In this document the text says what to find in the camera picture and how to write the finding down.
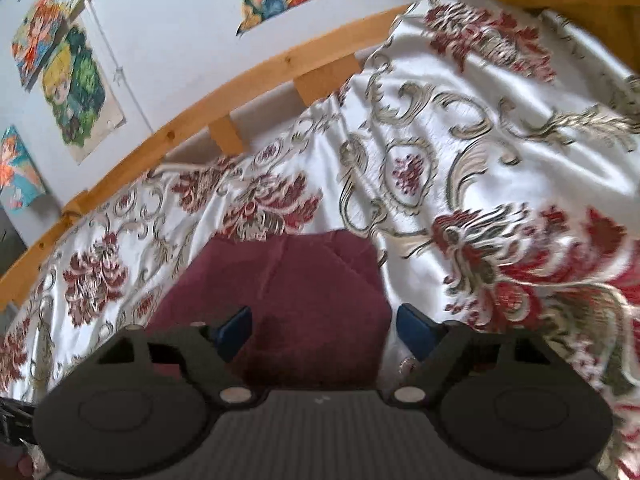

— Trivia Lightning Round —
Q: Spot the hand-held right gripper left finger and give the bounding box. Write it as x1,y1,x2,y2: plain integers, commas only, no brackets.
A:
92,306,262,408

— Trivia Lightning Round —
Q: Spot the orange-haired cartoon wall poster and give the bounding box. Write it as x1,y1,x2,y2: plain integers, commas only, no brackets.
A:
11,0,68,92

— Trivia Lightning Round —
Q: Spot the white wall pipe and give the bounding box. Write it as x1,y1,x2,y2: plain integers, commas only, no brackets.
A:
84,0,153,136

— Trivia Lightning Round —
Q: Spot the maroon knit garment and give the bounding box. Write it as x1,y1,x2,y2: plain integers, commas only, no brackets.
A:
150,229,395,392

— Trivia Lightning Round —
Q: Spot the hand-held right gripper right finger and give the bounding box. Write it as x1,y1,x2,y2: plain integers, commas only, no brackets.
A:
387,302,557,407

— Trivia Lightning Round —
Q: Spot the small orange cartoon wall poster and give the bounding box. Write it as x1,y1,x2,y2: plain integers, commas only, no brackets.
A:
0,125,48,216

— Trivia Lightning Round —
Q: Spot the white floral printed blanket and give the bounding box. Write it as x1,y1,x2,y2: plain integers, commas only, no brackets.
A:
0,0,640,480

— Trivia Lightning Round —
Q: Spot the blond cartoon figure wall poster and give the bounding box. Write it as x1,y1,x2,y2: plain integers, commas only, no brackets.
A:
41,25,127,166

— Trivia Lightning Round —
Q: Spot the wooden bed frame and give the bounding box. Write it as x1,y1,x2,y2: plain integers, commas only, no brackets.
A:
0,0,640,313

